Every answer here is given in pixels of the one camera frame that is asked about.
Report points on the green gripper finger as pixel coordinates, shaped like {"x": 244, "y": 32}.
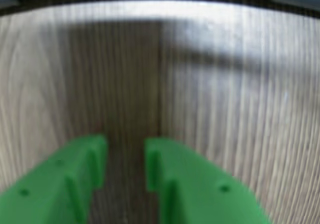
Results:
{"x": 50, "y": 189}
{"x": 202, "y": 199}

